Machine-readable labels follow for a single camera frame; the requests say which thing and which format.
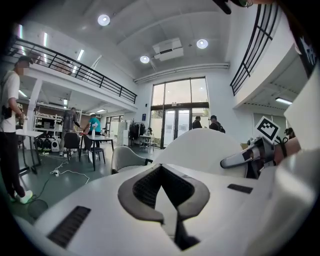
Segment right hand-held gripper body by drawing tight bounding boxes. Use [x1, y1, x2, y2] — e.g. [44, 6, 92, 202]
[245, 115, 281, 180]

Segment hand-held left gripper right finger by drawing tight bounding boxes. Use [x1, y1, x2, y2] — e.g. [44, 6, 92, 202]
[161, 164, 211, 251]

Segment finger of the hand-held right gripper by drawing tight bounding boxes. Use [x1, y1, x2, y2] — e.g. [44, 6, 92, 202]
[219, 149, 253, 170]

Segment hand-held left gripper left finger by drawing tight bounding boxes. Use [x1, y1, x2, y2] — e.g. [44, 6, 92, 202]
[117, 163, 165, 224]

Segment white chair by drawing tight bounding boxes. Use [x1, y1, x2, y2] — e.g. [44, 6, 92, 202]
[151, 128, 244, 177]

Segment white cushion with black strips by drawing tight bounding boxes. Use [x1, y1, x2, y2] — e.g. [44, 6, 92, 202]
[14, 161, 318, 256]

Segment person's right forearm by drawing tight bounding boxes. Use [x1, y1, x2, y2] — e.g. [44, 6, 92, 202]
[274, 136, 303, 161]

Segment grey upholstered chair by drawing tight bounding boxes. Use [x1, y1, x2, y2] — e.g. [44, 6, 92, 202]
[110, 145, 154, 176]

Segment dark dining chair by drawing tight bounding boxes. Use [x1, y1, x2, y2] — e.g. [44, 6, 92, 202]
[82, 134, 106, 172]
[63, 131, 82, 162]

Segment person's white shirt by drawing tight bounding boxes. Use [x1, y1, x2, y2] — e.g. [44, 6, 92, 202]
[283, 59, 320, 152]

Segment small white table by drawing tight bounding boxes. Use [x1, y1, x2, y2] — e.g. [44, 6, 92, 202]
[138, 134, 156, 154]

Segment white cabinet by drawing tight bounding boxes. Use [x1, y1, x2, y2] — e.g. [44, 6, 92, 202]
[117, 120, 130, 147]

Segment dark dining table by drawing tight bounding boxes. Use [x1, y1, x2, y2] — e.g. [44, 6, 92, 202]
[79, 133, 115, 164]

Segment dark clothes rack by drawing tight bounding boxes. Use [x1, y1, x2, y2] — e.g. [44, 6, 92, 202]
[128, 119, 147, 146]

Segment glass entrance doors and windows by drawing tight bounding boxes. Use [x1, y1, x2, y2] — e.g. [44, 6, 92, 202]
[149, 76, 210, 150]

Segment round black floor base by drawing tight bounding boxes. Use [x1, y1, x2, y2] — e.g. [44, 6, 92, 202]
[26, 199, 49, 220]

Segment white ceiling pipes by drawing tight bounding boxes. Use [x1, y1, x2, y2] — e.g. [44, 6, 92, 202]
[133, 61, 230, 84]

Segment white storage shelf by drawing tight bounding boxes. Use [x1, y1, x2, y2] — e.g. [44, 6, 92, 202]
[34, 111, 64, 133]

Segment short black balcony railing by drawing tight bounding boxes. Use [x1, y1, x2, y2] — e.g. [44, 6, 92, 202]
[229, 2, 280, 97]

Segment white folding table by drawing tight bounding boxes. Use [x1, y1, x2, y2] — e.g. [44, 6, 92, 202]
[14, 128, 44, 175]

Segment ceiling air conditioner unit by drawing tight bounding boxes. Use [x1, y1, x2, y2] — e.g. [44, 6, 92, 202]
[151, 37, 185, 62]

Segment long black balcony railing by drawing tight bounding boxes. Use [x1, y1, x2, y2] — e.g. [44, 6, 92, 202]
[4, 35, 139, 105]

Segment white power strip cable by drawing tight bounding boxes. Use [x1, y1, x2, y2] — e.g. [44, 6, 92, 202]
[49, 153, 90, 186]

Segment black strap with white print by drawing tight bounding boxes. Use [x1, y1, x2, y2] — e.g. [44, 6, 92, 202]
[281, 0, 318, 79]

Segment black head-worn camera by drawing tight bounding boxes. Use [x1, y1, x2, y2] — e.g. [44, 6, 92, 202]
[211, 0, 256, 15]

